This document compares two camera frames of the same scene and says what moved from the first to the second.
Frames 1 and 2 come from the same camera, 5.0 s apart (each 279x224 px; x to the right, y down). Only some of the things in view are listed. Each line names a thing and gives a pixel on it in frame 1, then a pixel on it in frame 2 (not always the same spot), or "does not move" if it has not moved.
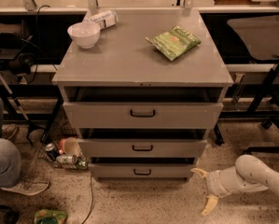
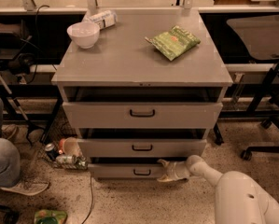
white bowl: (85, 34) does not move
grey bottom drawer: (141, 170) does not move
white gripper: (215, 183) → (175, 171)
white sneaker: (28, 188) does not move
